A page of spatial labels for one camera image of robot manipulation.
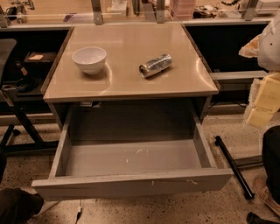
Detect silver redbull can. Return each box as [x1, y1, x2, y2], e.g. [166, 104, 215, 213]
[139, 54, 172, 79]

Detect black rod on floor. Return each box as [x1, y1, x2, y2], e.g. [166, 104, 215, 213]
[215, 136, 255, 200]

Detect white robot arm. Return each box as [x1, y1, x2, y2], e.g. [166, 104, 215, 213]
[239, 14, 280, 127]

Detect pink stacked bins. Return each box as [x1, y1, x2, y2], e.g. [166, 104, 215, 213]
[169, 0, 196, 20]

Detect white ceramic bowl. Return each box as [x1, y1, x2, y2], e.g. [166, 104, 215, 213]
[72, 46, 107, 74]

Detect dark shoe lower left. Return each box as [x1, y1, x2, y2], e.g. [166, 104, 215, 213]
[0, 188, 44, 224]

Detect black office chair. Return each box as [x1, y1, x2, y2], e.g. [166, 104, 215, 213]
[0, 38, 59, 154]

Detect open grey top drawer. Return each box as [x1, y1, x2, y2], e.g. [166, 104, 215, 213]
[32, 100, 232, 200]

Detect person's brown shoe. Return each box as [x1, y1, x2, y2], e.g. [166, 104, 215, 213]
[253, 178, 280, 217]

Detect beige cabinet desk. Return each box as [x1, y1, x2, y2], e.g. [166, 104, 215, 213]
[44, 22, 219, 126]

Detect dark box with label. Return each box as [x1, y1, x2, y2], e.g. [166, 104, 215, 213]
[24, 52, 57, 63]

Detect person's dark trouser leg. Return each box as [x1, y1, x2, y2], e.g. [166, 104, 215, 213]
[262, 126, 280, 204]

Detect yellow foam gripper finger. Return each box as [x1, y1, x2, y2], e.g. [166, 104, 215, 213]
[244, 73, 280, 127]

